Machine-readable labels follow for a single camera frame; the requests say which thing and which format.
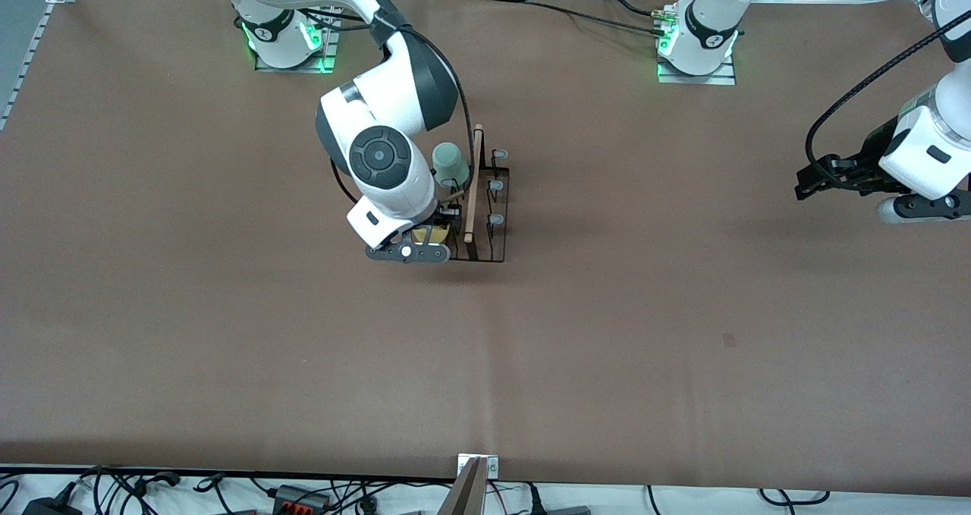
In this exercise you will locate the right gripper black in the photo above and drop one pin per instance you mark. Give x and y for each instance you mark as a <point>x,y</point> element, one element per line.
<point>448,217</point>

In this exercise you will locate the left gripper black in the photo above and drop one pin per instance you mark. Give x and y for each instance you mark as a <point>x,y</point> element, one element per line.
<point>871,155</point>

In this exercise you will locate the yellow plastic cup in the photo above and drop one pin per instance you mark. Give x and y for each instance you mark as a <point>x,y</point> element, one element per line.
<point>440,236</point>

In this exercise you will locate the pale green plastic cup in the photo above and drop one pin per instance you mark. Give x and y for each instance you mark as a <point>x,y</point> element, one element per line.
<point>450,162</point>

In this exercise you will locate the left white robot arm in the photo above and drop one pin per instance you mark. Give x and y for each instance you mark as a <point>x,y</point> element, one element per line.
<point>709,22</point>

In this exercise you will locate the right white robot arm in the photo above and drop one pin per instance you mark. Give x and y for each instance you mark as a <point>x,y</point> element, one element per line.
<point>379,158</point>

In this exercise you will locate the brown table mat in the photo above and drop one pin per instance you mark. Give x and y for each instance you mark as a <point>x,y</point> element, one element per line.
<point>531,363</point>

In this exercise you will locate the grey connector with orange levers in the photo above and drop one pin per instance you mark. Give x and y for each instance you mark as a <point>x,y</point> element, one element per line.
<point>292,494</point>

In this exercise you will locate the black power adapter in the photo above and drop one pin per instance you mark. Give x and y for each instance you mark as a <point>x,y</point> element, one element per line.
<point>49,509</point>

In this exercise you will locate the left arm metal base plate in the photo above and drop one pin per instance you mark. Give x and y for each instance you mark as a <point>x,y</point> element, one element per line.
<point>698,80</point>

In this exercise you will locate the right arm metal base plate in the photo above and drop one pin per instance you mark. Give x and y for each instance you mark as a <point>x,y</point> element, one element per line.
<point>331,52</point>

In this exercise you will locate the small metal bracket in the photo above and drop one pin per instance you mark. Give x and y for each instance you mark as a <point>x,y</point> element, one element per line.
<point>493,467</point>

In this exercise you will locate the tan camera post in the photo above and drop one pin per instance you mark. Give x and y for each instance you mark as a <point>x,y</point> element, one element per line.
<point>464,496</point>

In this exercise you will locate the aluminium frame rail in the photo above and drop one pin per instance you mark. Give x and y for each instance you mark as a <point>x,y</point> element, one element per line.
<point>26,60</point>

